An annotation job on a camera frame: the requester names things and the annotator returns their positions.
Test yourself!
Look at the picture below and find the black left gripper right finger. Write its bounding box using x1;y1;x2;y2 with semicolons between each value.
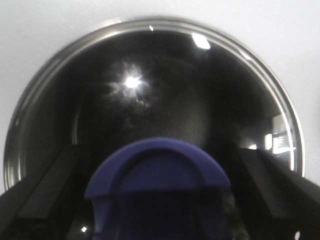
236;148;320;240

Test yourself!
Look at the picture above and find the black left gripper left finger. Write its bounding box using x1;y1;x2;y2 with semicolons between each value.
0;145;83;240

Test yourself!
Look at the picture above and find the glass lid with blue knob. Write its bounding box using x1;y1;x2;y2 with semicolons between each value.
4;18;304;240

